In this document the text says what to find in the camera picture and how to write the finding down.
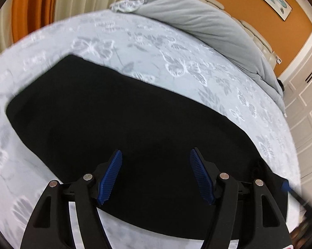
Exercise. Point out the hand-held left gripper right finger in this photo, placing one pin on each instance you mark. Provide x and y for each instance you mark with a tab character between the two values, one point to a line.
201	176

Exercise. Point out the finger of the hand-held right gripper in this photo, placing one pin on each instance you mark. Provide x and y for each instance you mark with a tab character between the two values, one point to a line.
287	187

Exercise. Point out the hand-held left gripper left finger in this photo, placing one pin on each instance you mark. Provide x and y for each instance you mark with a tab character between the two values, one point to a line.
110	179

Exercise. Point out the black pants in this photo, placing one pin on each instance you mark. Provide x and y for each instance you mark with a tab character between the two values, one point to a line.
119	109

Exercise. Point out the white panelled wardrobe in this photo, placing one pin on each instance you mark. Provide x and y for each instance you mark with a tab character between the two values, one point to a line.
306	103

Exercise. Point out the small black object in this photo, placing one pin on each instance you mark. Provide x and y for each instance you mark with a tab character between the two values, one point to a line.
281	85

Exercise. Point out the butterfly print bed sheet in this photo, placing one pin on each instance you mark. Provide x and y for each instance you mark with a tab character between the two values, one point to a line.
171	44

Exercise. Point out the cream padded headboard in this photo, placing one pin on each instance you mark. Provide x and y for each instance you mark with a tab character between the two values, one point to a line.
257	39

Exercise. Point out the grey duvet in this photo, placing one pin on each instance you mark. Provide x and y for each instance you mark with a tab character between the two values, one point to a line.
197	18

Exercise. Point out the orange curtain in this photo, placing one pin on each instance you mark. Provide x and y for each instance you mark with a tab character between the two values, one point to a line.
34	7

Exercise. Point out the white wall switch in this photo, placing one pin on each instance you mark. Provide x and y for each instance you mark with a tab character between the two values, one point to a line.
279	60

